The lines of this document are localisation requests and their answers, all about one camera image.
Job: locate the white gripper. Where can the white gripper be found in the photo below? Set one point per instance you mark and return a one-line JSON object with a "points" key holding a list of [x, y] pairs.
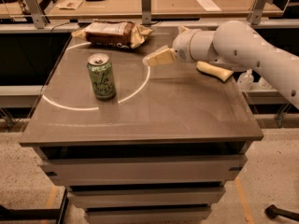
{"points": [[181, 48]]}

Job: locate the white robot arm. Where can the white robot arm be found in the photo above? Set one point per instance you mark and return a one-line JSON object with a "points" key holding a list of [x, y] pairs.
{"points": [[233, 45]]}

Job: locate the brown chip bag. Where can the brown chip bag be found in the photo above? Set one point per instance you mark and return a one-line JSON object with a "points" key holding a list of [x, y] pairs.
{"points": [[123, 35]]}

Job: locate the green soda can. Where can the green soda can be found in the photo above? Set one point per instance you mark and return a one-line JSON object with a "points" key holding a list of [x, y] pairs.
{"points": [[101, 75]]}

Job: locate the white paper sheet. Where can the white paper sheet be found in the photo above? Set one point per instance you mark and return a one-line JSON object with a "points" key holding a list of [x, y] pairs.
{"points": [[208, 5]]}

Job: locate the yellow sponge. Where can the yellow sponge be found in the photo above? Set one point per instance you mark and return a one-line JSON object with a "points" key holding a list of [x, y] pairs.
{"points": [[215, 71]]}

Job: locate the clear plastic bottle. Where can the clear plastic bottle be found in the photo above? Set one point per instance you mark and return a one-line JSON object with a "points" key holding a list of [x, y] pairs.
{"points": [[263, 84], [245, 80]]}

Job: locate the wooden desk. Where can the wooden desk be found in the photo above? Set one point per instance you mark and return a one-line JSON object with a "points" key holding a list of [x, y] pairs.
{"points": [[160, 9]]}

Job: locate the grey drawer cabinet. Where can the grey drawer cabinet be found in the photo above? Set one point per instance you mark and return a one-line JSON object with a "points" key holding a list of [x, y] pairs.
{"points": [[161, 150]]}

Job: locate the small paper note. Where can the small paper note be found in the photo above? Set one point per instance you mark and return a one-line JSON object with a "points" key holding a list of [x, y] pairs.
{"points": [[70, 4]]}

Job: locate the black chair base leg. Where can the black chair base leg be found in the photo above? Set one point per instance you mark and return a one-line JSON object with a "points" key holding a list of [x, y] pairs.
{"points": [[272, 212]]}

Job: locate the grey metal bracket centre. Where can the grey metal bracket centre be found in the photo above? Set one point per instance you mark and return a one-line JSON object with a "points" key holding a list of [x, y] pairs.
{"points": [[146, 12]]}

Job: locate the grey metal bracket left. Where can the grey metal bracket left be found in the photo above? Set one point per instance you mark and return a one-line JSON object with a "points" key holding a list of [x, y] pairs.
{"points": [[37, 14]]}

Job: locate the black floor frame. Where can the black floor frame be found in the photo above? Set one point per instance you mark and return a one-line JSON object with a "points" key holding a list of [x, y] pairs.
{"points": [[36, 214]]}

